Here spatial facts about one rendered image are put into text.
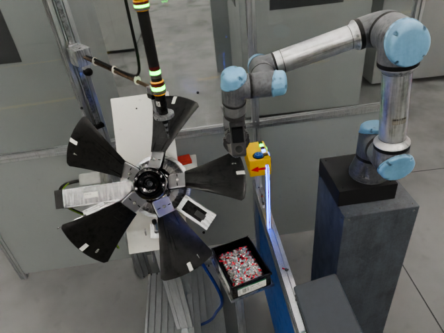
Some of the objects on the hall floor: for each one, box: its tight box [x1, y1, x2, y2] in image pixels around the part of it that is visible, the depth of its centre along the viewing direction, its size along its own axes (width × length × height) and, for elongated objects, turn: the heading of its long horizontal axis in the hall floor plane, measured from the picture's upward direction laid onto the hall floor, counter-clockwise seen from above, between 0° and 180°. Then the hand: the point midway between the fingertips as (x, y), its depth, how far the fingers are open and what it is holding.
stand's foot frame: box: [145, 264, 226, 333], centre depth 220 cm, size 62×46×8 cm
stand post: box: [154, 250, 193, 330], centre depth 188 cm, size 4×9×91 cm, turn 104°
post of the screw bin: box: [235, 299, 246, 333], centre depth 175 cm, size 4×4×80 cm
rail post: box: [253, 194, 260, 254], centre depth 213 cm, size 4×4×78 cm
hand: (236, 156), depth 131 cm, fingers closed
